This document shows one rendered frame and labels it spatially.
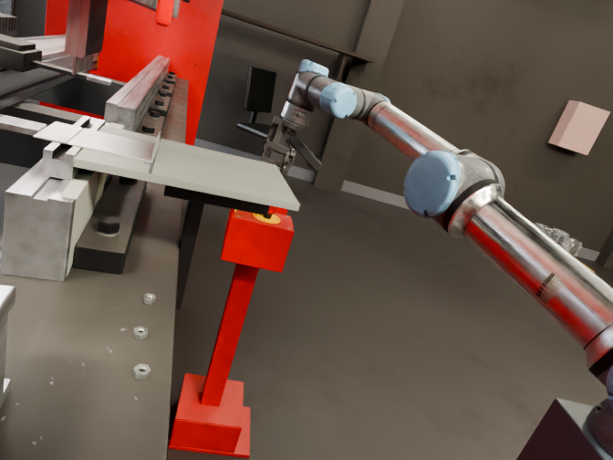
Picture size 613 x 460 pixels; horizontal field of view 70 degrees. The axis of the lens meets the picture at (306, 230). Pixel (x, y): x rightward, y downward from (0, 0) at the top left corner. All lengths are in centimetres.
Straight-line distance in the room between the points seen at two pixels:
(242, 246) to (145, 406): 73
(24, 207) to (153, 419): 25
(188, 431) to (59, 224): 105
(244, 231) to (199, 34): 182
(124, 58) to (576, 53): 436
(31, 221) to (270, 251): 69
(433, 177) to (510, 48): 446
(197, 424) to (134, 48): 203
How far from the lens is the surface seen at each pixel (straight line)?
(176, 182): 53
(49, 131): 62
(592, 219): 615
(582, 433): 86
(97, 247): 56
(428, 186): 76
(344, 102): 103
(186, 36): 275
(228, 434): 148
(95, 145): 59
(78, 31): 56
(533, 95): 534
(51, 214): 51
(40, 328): 48
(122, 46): 277
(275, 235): 108
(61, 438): 39
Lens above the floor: 117
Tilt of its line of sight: 20 degrees down
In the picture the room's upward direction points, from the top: 18 degrees clockwise
